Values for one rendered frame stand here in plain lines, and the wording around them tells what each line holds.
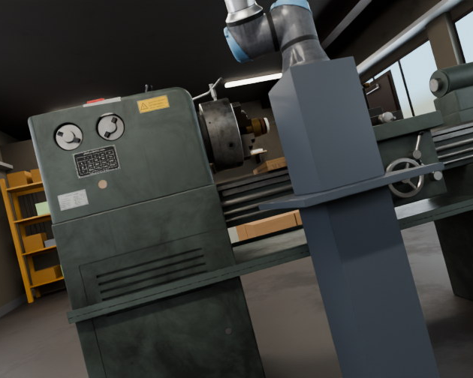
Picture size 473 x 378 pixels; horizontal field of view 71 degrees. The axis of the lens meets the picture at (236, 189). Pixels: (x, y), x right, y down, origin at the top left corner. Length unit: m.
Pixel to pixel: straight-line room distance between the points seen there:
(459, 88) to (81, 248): 1.76
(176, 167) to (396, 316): 0.84
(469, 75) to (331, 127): 1.12
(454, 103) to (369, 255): 1.09
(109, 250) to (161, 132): 0.46
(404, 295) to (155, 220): 0.83
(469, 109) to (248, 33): 1.16
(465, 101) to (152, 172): 1.45
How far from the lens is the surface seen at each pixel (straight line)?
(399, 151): 1.46
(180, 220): 1.24
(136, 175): 1.26
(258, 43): 1.10
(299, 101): 0.95
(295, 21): 1.10
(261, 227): 4.02
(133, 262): 1.28
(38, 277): 6.43
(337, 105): 0.99
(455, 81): 1.93
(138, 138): 1.28
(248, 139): 1.50
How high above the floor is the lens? 0.79
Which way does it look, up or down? 1 degrees up
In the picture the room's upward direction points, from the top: 15 degrees counter-clockwise
